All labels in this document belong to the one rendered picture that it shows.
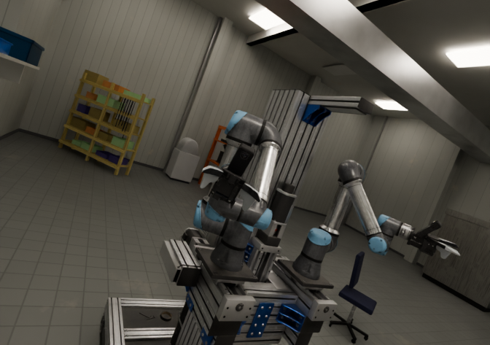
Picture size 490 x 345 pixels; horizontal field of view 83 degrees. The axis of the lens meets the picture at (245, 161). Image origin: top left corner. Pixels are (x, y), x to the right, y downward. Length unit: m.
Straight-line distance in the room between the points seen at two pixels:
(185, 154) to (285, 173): 6.95
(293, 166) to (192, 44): 8.00
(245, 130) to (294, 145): 0.38
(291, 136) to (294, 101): 0.17
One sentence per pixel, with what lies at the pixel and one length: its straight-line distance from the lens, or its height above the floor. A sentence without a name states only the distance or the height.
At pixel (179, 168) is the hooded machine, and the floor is 0.38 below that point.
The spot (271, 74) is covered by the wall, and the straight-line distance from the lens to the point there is 10.32.
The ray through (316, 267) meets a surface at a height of 1.22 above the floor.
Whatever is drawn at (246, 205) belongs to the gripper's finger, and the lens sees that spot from 0.70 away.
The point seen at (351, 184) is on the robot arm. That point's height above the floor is 1.68.
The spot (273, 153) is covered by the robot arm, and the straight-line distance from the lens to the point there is 1.10.
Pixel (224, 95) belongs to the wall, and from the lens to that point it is 9.46.
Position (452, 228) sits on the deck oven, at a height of 1.60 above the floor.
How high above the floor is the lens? 1.67
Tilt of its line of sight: 3 degrees down
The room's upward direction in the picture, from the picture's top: 21 degrees clockwise
